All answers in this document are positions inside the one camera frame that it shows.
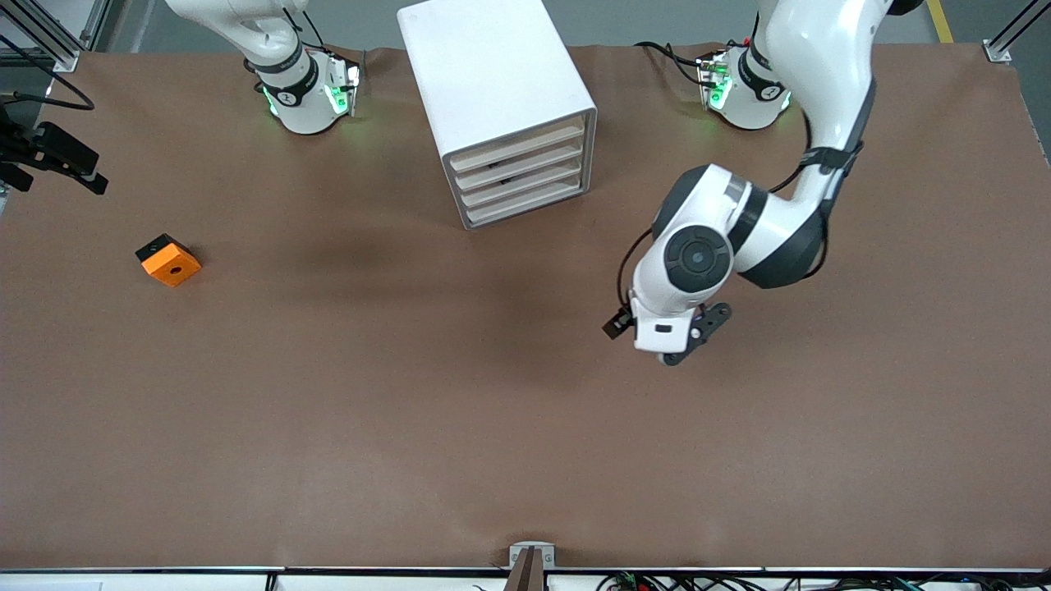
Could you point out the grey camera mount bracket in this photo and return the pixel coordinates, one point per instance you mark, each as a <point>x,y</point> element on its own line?
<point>532,548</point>

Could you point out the brown table cover mat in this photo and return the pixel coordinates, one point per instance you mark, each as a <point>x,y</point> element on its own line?
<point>493,410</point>

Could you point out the aluminium frame profile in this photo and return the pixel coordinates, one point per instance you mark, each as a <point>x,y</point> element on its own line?
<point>1006,41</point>
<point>49,37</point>

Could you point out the white panel below table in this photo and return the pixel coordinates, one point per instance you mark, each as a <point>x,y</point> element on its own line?
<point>123,584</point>

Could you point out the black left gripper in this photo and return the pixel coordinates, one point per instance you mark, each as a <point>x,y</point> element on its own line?
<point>617,323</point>

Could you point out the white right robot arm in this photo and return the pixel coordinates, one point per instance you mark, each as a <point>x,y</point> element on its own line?
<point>308,115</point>

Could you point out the orange and black block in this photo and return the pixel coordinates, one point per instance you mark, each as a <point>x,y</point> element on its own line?
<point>171,264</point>

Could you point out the black table edge strip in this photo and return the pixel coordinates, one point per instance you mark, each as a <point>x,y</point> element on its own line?
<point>164,570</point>

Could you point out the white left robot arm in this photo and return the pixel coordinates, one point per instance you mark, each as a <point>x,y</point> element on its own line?
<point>829,49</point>

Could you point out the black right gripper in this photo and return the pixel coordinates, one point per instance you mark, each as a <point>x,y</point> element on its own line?
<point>51,149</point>

